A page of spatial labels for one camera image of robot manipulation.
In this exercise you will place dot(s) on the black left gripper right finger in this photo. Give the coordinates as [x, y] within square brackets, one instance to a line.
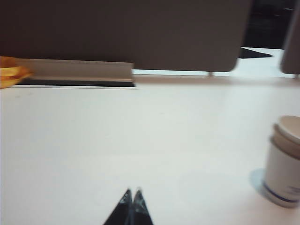
[140, 215]

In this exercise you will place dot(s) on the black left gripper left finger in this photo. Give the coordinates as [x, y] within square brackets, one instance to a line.
[122, 215]

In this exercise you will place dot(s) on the white blue-print paper cup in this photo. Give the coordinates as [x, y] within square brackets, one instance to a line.
[290, 127]
[281, 173]

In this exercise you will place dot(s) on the metal divider support foot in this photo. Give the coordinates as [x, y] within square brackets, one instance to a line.
[211, 73]
[297, 76]

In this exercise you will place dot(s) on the yellow crumpled cloth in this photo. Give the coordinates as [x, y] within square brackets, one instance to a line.
[11, 72]

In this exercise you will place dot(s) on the black office desk partition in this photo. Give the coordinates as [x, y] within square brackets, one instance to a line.
[267, 23]

